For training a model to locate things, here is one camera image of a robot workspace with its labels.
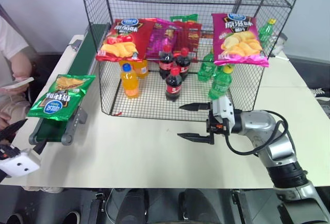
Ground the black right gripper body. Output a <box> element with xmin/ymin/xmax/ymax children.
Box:
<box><xmin>205</xmin><ymin>109</ymin><xmax>232</xmax><ymax>145</ymax></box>

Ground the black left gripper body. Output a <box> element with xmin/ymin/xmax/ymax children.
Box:
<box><xmin>0</xmin><ymin>141</ymin><xmax>22</xmax><ymax>161</ymax></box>

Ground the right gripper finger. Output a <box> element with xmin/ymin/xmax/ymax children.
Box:
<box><xmin>178</xmin><ymin>101</ymin><xmax>213</xmax><ymax>112</ymax></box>
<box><xmin>177</xmin><ymin>132</ymin><xmax>216</xmax><ymax>146</ymax></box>

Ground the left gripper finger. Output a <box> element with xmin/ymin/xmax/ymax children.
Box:
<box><xmin>0</xmin><ymin>118</ymin><xmax>28</xmax><ymax>142</ymax></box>
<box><xmin>32</xmin><ymin>139</ymin><xmax>49</xmax><ymax>156</ymax></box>

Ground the white smartphone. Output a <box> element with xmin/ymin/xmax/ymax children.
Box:
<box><xmin>0</xmin><ymin>77</ymin><xmax>35</xmax><ymax>91</ymax></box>

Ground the green belt conveyor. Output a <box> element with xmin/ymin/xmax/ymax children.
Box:
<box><xmin>28</xmin><ymin>23</ymin><xmax>112</xmax><ymax>146</ymax></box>

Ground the cola bottle red cap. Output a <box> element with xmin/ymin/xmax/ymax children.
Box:
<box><xmin>164</xmin><ymin>67</ymin><xmax>183</xmax><ymax>103</ymax></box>
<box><xmin>158</xmin><ymin>44</ymin><xmax>175</xmax><ymax>81</ymax></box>
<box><xmin>175</xmin><ymin>47</ymin><xmax>193</xmax><ymax>82</ymax></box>

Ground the green soda bottle yellow cap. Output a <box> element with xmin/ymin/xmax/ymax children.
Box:
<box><xmin>208</xmin><ymin>65</ymin><xmax>233</xmax><ymax>101</ymax></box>
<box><xmin>257</xmin><ymin>19</ymin><xmax>277</xmax><ymax>50</ymax></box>

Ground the white sneaker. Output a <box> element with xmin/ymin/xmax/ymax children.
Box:
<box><xmin>38</xmin><ymin>185</ymin><xmax>64</xmax><ymax>194</ymax></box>

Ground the green potato chip bag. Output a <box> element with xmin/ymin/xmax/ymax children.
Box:
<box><xmin>27</xmin><ymin>74</ymin><xmax>96</xmax><ymax>121</ymax></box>

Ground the black shoe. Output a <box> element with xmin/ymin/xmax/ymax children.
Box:
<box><xmin>6</xmin><ymin>210</ymin><xmax>28</xmax><ymax>224</ymax></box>
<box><xmin>61</xmin><ymin>210</ymin><xmax>81</xmax><ymax>224</ymax></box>

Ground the orange soda bottle blue cap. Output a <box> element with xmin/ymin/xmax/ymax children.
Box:
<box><xmin>121</xmin><ymin>63</ymin><xmax>141</xmax><ymax>99</ymax></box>

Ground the dark red snack bag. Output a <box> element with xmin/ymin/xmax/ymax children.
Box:
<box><xmin>173</xmin><ymin>20</ymin><xmax>203</xmax><ymax>63</ymax></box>

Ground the purple foil snack bag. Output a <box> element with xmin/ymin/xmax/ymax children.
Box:
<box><xmin>145</xmin><ymin>18</ymin><xmax>180</xmax><ymax>60</ymax></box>

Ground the magenta potato chip bag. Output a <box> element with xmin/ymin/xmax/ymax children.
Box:
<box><xmin>211</xmin><ymin>12</ymin><xmax>270</xmax><ymax>68</ymax></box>

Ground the green snack bag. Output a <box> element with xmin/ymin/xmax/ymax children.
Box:
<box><xmin>169</xmin><ymin>13</ymin><xmax>199</xmax><ymax>24</ymax></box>

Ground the person in white shirt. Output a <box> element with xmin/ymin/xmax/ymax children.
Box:
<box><xmin>0</xmin><ymin>2</ymin><xmax>36</xmax><ymax>132</ymax></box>

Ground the dark rounded shape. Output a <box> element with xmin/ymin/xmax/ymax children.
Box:
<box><xmin>115</xmin><ymin>188</ymin><xmax>151</xmax><ymax>224</ymax></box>

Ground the red potato chip bag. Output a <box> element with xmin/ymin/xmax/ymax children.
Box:
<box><xmin>95</xmin><ymin>18</ymin><xmax>158</xmax><ymax>63</ymax></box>

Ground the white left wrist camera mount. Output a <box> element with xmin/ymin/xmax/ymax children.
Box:
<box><xmin>0</xmin><ymin>148</ymin><xmax>42</xmax><ymax>179</ymax></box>

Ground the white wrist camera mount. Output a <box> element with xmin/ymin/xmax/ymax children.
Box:
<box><xmin>0</xmin><ymin>148</ymin><xmax>42</xmax><ymax>179</ymax></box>
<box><xmin>210</xmin><ymin>95</ymin><xmax>236</xmax><ymax>130</ymax></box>

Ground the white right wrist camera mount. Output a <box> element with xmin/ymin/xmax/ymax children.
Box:
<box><xmin>210</xmin><ymin>95</ymin><xmax>236</xmax><ymax>130</ymax></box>

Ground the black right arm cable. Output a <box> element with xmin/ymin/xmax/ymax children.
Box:
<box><xmin>223</xmin><ymin>110</ymin><xmax>290</xmax><ymax>156</ymax></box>

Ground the black wire mesh rack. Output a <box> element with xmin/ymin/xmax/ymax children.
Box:
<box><xmin>78</xmin><ymin>0</ymin><xmax>305</xmax><ymax>119</ymax></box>

